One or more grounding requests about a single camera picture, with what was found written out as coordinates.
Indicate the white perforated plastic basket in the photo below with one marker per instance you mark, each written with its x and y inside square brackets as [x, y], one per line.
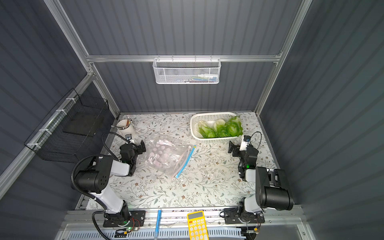
[210, 119]

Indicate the white slotted cable duct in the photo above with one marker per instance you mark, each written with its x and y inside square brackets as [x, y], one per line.
[220, 233]

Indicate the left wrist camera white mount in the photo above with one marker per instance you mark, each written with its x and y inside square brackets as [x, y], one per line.
[129, 139]

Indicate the clear zip-top bag blue seal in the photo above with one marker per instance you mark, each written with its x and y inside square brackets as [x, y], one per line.
[180, 163]

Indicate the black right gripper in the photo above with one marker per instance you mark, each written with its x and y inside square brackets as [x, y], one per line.
[237, 150]

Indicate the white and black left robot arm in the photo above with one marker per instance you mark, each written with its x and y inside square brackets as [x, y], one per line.
[90, 176]

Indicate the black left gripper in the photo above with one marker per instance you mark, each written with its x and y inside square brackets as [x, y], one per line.
[135, 148]

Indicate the yellow calculator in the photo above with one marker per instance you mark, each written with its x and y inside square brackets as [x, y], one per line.
[197, 226]

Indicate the blue pen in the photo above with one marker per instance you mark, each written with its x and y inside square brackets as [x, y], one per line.
[159, 216]

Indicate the white wire wall basket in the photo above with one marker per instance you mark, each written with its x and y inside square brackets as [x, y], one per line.
[185, 72]

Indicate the chinese cabbage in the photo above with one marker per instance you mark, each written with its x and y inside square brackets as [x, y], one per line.
[221, 129]
[206, 131]
[234, 127]

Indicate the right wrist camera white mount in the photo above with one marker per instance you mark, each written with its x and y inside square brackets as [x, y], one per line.
[245, 142]

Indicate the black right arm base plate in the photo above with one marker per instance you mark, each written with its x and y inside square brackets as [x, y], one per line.
[235, 216]

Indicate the white cup pen holder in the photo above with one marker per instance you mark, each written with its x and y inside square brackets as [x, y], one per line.
[125, 128]

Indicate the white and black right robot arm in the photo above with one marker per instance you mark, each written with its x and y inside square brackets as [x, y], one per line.
[272, 188]

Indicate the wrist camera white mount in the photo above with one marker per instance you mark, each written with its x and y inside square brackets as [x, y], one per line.
[129, 139]
[245, 142]

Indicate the black wire mesh basket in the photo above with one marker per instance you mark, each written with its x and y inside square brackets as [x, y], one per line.
[72, 132]

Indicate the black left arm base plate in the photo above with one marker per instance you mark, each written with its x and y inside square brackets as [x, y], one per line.
[133, 219]

